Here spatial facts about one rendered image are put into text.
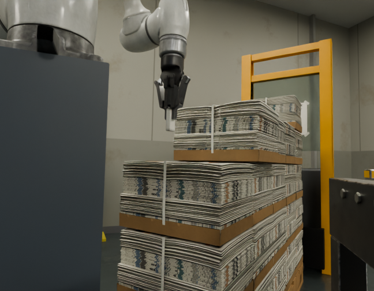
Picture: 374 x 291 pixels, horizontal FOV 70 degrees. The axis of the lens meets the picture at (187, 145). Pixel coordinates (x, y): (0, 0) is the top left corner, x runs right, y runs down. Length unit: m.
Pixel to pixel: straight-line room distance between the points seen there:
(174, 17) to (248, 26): 3.62
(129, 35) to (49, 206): 0.70
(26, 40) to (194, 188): 0.53
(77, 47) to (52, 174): 0.24
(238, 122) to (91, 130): 0.66
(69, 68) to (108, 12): 3.24
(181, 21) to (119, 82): 2.57
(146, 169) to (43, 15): 0.52
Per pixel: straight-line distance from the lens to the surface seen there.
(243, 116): 1.03
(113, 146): 3.28
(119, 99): 3.38
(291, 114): 1.90
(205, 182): 0.76
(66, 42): 0.55
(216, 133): 1.06
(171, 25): 0.91
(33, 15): 0.57
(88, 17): 0.60
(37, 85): 0.50
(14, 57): 0.52
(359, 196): 0.50
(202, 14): 4.16
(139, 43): 1.01
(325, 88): 2.45
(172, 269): 0.87
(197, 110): 1.14
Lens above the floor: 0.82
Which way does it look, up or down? 4 degrees up
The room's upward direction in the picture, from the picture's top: 1 degrees clockwise
